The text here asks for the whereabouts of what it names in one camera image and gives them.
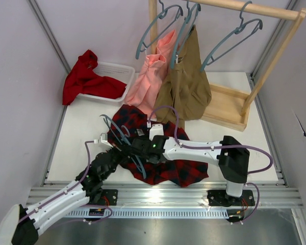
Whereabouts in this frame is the white slotted cable duct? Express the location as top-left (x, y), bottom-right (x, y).
top-left (65, 207), bottom-right (240, 219)

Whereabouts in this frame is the wooden clothes rack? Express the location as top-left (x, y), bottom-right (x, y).
top-left (148, 0), bottom-right (306, 132)

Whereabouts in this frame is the white plastic basket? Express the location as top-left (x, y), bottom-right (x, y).
top-left (77, 62), bottom-right (135, 105)

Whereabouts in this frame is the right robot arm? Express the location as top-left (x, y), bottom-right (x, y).
top-left (131, 135), bottom-right (250, 207)

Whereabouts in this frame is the purple cable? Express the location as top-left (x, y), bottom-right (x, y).
top-left (17, 140), bottom-right (100, 223)
top-left (147, 106), bottom-right (273, 174)

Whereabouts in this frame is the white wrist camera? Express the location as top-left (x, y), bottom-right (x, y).
top-left (147, 122), bottom-right (164, 141)
top-left (93, 133), bottom-right (113, 151)

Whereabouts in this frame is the red garment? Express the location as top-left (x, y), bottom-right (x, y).
top-left (62, 50), bottom-right (126, 106)

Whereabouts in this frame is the pink skirt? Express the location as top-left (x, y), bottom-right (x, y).
top-left (124, 30), bottom-right (177, 115)

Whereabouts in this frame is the blue hanger holding tan skirt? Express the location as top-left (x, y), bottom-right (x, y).
top-left (170, 1), bottom-right (201, 69)

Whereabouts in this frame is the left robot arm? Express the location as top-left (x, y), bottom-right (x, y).
top-left (0, 145), bottom-right (143, 244)

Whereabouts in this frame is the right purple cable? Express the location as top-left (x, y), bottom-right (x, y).
top-left (147, 106), bottom-right (273, 174)

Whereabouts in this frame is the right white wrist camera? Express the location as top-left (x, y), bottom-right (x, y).
top-left (147, 122), bottom-right (164, 141)

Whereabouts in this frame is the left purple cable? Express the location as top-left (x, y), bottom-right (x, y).
top-left (17, 140), bottom-right (100, 223)

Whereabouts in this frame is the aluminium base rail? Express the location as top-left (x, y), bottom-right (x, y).
top-left (28, 181), bottom-right (304, 209)

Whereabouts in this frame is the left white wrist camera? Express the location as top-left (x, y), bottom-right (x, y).
top-left (93, 133), bottom-right (113, 151)

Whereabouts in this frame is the red navy plaid skirt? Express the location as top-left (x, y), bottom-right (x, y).
top-left (112, 105), bottom-right (209, 187)

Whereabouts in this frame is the tan skirt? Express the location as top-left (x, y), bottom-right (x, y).
top-left (154, 26), bottom-right (212, 129)

